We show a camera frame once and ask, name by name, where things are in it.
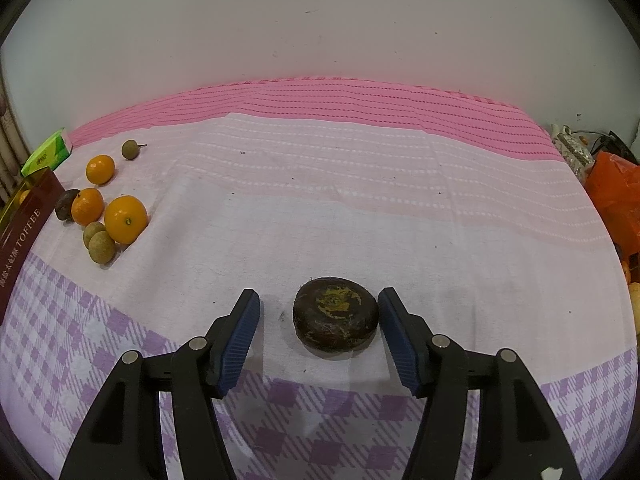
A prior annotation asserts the maroon candy box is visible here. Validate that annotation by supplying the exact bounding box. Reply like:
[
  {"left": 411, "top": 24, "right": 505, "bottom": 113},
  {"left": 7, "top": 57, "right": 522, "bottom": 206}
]
[{"left": 0, "top": 167, "right": 66, "bottom": 326}]

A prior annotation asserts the large orange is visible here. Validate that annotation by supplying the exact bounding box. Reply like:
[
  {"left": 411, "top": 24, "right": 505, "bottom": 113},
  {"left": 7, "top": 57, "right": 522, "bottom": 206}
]
[{"left": 104, "top": 195, "right": 149, "bottom": 246}]

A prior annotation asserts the green tissue pack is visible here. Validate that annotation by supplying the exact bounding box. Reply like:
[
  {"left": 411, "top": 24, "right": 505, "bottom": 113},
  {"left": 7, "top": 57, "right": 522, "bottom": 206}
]
[{"left": 20, "top": 127, "right": 74, "bottom": 178}]

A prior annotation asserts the orange plastic bag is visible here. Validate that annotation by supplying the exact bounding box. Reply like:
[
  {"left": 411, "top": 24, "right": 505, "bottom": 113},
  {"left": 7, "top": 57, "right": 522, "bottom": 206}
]
[{"left": 584, "top": 152, "right": 640, "bottom": 266}]

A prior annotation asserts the black cable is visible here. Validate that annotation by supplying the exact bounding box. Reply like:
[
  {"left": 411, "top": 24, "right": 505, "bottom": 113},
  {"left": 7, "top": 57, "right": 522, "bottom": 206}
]
[{"left": 570, "top": 130, "right": 638, "bottom": 163}]

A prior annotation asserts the dark brown round fruit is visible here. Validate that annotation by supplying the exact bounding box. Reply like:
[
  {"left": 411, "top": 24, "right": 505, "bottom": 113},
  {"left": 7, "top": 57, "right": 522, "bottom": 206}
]
[{"left": 54, "top": 188, "right": 82, "bottom": 222}]

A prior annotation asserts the dark brown water chestnut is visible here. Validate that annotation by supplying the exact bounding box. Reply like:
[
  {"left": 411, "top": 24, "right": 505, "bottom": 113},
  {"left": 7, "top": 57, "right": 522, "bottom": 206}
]
[{"left": 292, "top": 276, "right": 379, "bottom": 359}]

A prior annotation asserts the green-brown longan pair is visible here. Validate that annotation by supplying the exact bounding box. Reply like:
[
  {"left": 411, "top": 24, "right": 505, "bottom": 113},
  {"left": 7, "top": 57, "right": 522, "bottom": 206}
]
[{"left": 88, "top": 230, "right": 117, "bottom": 265}]

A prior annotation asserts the silver foil package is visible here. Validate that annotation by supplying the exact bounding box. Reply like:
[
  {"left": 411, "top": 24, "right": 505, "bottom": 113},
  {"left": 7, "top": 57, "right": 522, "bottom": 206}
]
[{"left": 550, "top": 124, "right": 596, "bottom": 186}]

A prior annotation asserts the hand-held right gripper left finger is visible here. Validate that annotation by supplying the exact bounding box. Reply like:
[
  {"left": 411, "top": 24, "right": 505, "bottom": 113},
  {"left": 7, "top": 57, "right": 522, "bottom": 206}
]
[{"left": 59, "top": 288, "right": 262, "bottom": 480}]

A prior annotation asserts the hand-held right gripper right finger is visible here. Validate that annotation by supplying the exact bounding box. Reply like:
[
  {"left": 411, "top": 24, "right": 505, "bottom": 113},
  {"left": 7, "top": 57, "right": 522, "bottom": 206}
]
[{"left": 377, "top": 287, "right": 583, "bottom": 480}]

